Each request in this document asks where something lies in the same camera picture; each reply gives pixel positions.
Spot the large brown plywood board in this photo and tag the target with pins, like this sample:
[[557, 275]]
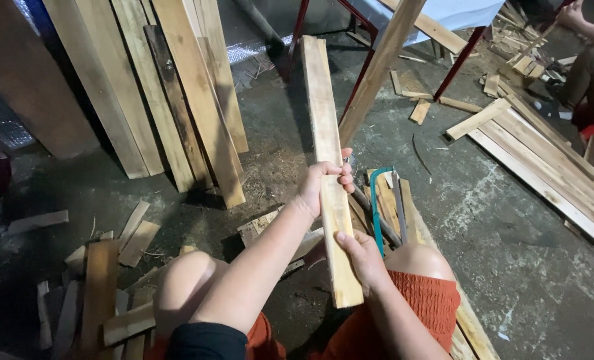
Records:
[[27, 70]]

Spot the long plank under leg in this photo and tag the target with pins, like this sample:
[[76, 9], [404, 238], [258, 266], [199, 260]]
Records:
[[471, 330]]

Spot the person's orange shorts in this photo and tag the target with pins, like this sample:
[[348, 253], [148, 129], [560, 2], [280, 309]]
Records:
[[421, 305]]

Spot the pile of wood scrap boards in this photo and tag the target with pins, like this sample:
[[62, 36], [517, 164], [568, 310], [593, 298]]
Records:
[[99, 285]]

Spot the person's right hand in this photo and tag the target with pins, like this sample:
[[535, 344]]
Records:
[[367, 265]]

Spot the thin wooden strip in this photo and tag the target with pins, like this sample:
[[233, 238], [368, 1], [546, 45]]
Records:
[[459, 104]]

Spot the stack of long floor planks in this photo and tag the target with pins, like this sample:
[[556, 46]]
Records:
[[541, 160]]

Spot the person's left hand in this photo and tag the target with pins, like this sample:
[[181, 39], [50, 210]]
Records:
[[313, 187]]

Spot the person's black sleeve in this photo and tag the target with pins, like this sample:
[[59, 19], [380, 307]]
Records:
[[207, 342]]

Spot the red frame table, white top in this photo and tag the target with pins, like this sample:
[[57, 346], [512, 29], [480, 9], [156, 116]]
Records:
[[441, 12]]

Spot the dark wooden stick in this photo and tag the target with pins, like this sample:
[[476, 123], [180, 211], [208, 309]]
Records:
[[377, 215]]

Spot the wooden plank on table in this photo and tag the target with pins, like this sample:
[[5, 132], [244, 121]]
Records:
[[434, 30]]

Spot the silver bubble foil sheet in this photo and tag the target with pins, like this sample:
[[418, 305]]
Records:
[[2, 125]]

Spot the grey pipe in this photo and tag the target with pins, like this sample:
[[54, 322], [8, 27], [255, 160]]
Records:
[[262, 25]]

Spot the person's left fingers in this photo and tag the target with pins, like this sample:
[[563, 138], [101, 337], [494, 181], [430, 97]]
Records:
[[346, 170]]

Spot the long pale wooden plank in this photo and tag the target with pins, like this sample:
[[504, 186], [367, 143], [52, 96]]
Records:
[[323, 115]]

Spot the wooden boards under saw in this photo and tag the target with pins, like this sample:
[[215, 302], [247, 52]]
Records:
[[388, 200]]

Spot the short wooden offcut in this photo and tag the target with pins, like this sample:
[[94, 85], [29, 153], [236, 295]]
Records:
[[419, 111]]

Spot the row of leaning wooden planks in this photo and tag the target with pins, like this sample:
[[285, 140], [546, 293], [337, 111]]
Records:
[[177, 90]]

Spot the long wooden beam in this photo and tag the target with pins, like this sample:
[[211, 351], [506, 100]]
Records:
[[377, 70]]

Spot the heap of small wood offcuts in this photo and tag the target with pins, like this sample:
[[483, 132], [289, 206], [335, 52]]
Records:
[[521, 55]]

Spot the teal frame hand saw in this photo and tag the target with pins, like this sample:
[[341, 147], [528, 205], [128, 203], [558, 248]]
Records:
[[375, 210]]

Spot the small nailed wooden pallet piece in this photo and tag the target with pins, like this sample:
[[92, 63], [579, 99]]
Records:
[[264, 227]]

